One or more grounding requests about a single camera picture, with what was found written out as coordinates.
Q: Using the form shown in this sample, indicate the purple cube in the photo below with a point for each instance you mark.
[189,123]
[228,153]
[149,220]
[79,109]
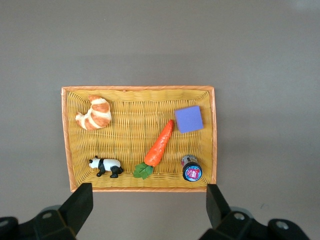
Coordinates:
[188,119]

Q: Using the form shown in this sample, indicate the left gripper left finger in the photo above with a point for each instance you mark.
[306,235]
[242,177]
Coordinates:
[77,207]

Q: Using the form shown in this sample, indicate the toy croissant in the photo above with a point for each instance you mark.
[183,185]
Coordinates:
[96,116]

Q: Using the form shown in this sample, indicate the orange yellow wicker basket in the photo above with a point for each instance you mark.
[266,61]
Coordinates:
[135,140]

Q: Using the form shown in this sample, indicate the orange toy carrot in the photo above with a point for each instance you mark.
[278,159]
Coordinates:
[161,143]

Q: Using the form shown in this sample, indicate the black white panda figure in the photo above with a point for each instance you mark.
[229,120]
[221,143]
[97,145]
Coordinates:
[108,165]

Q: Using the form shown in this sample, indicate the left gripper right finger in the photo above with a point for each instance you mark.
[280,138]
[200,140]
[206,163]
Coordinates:
[217,210]

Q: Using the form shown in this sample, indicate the small bottle with pink cap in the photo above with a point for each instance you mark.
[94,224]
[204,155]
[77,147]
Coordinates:
[192,172]

